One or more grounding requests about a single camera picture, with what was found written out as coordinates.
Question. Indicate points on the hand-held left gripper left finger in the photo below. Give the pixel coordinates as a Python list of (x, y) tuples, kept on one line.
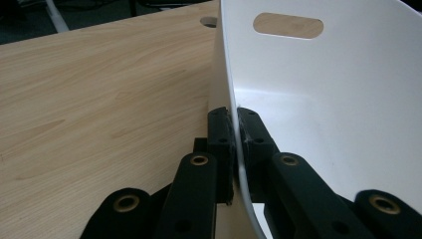
[(221, 139)]

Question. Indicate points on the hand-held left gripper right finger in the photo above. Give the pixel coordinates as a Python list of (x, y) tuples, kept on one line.
[(257, 142)]

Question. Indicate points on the white plastic basket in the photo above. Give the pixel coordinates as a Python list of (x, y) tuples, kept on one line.
[(331, 99)]

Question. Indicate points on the white metal desk frame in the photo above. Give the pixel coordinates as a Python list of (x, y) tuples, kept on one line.
[(58, 20)]

